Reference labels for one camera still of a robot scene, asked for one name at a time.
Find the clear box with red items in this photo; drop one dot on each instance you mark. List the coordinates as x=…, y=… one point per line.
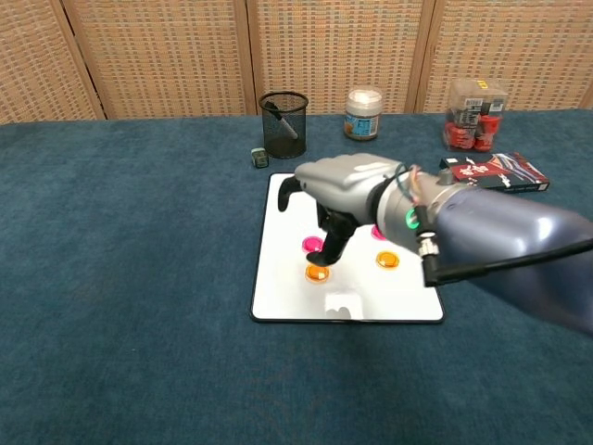
x=475, y=120

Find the black printed card box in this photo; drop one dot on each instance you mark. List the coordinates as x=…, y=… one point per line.
x=500, y=169

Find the woven wooden folding screen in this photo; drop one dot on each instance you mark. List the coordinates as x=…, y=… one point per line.
x=185, y=55

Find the red round magnet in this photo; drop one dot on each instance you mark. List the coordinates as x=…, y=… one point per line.
x=309, y=243
x=376, y=233

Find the black marker pen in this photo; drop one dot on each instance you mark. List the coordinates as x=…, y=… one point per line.
x=283, y=123

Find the black mesh pen holder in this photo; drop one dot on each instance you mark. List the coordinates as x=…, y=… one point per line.
x=285, y=144

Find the yellow round magnet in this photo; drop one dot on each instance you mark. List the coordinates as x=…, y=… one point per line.
x=388, y=260
x=317, y=276

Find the white-lidded plastic jar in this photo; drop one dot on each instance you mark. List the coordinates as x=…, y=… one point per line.
x=363, y=116

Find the white magnetic whiteboard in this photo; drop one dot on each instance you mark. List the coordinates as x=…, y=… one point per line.
x=287, y=296

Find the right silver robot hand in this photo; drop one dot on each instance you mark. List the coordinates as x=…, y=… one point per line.
x=347, y=181

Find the blue table cloth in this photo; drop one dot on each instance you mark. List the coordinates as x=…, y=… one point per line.
x=139, y=278

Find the small grey-green eraser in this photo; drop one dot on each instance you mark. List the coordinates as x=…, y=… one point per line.
x=260, y=158

